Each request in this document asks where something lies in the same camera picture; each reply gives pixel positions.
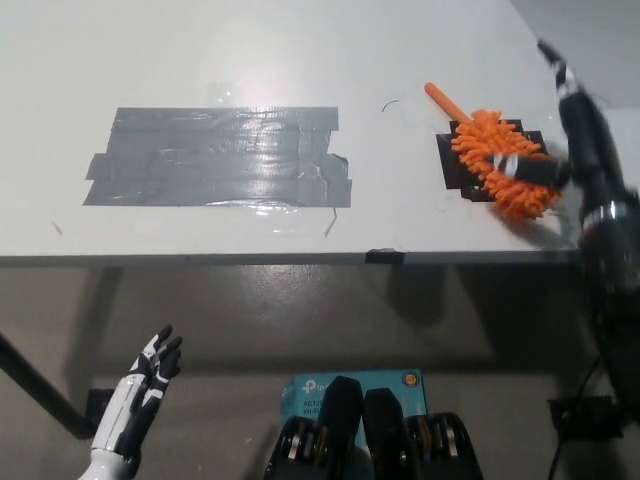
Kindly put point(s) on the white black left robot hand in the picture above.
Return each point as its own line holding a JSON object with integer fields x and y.
{"x": 135, "y": 395}

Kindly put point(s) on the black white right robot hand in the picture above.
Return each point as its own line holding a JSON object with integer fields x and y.
{"x": 592, "y": 150}

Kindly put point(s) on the orange microfibre duster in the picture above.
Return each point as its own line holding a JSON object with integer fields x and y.
{"x": 482, "y": 137}

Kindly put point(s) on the black diagonal table leg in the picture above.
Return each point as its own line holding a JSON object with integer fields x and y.
{"x": 42, "y": 387}

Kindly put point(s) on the black tape square patch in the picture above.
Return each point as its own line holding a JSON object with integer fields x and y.
{"x": 450, "y": 162}

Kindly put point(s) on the teal router box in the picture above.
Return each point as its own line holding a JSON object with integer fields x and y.
{"x": 310, "y": 395}

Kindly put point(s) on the grey duct tape patch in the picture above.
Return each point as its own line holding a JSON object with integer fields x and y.
{"x": 220, "y": 160}

